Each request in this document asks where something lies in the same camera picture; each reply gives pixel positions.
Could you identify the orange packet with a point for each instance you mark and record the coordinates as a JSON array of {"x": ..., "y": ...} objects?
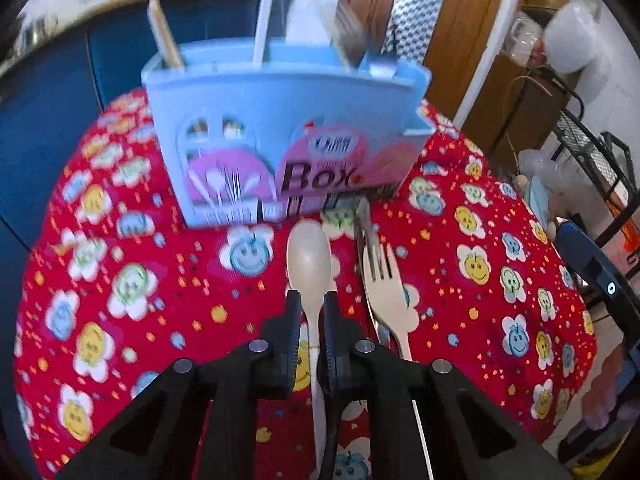
[{"x": 630, "y": 240}]

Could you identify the wooden side cabinet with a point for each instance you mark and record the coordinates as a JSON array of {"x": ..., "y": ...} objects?
[{"x": 520, "y": 105}]

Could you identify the beige fork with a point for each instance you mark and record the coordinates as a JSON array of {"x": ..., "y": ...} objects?
[{"x": 385, "y": 290}]

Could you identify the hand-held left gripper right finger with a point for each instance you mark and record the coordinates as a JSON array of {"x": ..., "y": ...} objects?
[{"x": 331, "y": 345}]

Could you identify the beige spoon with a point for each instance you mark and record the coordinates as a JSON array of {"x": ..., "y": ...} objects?
[{"x": 307, "y": 255}]

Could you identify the clear plastic bag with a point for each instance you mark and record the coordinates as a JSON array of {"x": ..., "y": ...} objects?
[{"x": 540, "y": 165}]

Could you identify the wooden chopstick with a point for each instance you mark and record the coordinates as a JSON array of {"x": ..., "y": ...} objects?
[
  {"x": 159, "y": 30},
  {"x": 172, "y": 45},
  {"x": 330, "y": 30}
]

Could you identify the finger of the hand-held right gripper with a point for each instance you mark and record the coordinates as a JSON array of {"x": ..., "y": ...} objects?
[{"x": 580, "y": 250}]

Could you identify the black metal rack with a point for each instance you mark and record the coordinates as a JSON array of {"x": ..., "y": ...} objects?
[{"x": 575, "y": 130}]

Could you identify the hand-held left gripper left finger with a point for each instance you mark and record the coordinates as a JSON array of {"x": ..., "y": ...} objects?
[{"x": 294, "y": 345}]

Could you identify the red smiley flower tablecloth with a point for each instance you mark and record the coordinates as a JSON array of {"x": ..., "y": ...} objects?
[{"x": 125, "y": 260}]

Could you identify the wooden door with glass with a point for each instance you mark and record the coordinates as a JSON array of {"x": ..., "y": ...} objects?
[{"x": 445, "y": 25}]

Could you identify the person's right hand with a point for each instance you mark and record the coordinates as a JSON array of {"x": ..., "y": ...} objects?
[{"x": 600, "y": 395}]

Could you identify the light blue utensil box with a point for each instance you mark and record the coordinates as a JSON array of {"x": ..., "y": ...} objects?
[{"x": 240, "y": 110}]

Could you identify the white plastic bag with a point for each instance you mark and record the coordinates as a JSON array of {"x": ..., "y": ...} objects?
[{"x": 575, "y": 30}]

